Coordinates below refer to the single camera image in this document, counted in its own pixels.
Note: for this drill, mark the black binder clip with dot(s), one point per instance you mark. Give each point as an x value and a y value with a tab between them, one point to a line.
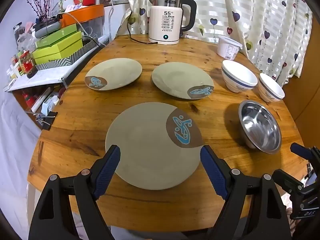
48	121

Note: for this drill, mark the stainless steel bowl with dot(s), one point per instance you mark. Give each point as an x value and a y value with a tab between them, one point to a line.
260	127

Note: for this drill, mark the small white bottle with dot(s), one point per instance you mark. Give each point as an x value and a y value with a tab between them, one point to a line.
14	71

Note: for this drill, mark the red bottle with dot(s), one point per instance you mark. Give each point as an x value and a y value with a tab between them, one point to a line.
28	100

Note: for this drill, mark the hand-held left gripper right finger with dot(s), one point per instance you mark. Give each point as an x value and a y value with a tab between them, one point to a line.
212	173

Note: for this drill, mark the clear plastic bag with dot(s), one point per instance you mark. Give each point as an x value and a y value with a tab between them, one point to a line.
25	41

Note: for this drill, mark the chevron-patterned box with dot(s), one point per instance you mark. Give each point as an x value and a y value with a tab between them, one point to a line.
65	61

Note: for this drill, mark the white electric kettle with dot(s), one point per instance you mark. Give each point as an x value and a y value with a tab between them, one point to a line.
163	20

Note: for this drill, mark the purple decorative branches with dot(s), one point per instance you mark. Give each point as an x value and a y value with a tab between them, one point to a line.
43	5

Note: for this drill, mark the large grey-green fish plate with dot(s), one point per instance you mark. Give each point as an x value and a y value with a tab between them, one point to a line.
145	142

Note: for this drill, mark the grey oval device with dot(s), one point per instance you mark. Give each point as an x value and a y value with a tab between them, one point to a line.
46	29

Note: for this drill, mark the lime green box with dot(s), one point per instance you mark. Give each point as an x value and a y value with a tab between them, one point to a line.
62	50

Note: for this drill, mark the heart-print striped curtain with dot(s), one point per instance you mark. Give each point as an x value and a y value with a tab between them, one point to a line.
250	17

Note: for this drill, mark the white plastic tub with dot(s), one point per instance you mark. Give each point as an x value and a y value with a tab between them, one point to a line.
228	48

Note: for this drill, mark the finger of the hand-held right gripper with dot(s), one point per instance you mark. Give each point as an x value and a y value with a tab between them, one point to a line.
300	151
285	179

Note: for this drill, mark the orange-lidded clear storage bin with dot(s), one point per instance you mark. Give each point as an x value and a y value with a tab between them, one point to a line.
85	12

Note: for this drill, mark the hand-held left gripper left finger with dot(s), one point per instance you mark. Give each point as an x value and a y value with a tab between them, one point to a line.
107	170

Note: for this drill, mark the large white blue-banded bowl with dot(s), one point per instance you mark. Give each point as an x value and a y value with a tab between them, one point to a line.
238	76

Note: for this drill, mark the white paper roll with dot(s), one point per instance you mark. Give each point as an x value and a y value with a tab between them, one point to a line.
41	99

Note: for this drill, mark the red-labelled jar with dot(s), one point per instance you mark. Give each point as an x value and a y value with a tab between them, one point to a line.
27	63

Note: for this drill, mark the dark green flat box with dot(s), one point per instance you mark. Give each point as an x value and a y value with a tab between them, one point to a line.
57	36

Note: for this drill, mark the small white blue-banded bowl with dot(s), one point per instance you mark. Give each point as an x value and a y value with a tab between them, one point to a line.
271	86

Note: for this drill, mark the white shelf board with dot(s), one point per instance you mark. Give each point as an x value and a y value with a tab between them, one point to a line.
45	78

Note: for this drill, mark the tissue pack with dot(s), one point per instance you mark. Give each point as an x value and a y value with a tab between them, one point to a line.
49	104

